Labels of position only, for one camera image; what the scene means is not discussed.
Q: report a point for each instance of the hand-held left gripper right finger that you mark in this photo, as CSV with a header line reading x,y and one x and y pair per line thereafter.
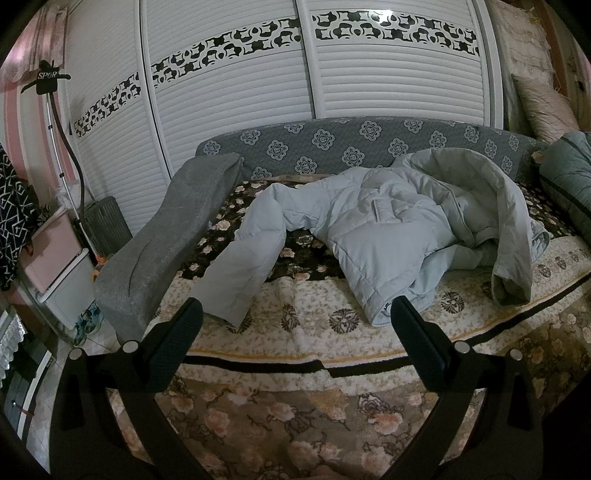
x,y
413,334

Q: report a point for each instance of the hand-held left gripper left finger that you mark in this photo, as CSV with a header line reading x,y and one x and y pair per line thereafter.
x,y
179,333

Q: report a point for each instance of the light blue puffer jacket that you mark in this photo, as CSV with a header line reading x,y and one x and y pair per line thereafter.
x,y
369,217

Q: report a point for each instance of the grey sofa armrest cushion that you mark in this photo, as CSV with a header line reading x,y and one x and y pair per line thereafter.
x,y
152,249

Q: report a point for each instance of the pair of teal shoes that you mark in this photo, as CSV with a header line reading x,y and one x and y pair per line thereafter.
x,y
87,321

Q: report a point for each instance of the white storage box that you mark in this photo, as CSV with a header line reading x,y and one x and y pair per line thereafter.
x,y
69,295

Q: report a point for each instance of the black ribbed heater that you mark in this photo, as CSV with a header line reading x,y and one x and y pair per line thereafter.
x,y
108,226

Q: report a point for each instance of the white lace cloth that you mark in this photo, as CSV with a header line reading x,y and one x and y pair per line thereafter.
x,y
9,341

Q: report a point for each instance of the black white patterned cloth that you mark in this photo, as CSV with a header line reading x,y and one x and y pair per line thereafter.
x,y
14,207

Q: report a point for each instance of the grey patterned sofa backrest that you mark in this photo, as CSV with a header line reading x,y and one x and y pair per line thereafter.
x,y
323,138

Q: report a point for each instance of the white metal pole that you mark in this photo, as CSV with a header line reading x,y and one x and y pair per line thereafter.
x,y
60,152

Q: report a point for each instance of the white louvred sliding wardrobe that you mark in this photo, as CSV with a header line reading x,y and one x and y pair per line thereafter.
x,y
231,106

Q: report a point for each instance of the beige pillow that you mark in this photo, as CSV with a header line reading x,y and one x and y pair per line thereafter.
x,y
545,106

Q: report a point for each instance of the black gooseneck phone holder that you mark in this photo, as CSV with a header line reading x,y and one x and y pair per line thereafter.
x,y
46,83

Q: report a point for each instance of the beige quilted bedding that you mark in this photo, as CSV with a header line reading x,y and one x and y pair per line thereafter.
x,y
521,46

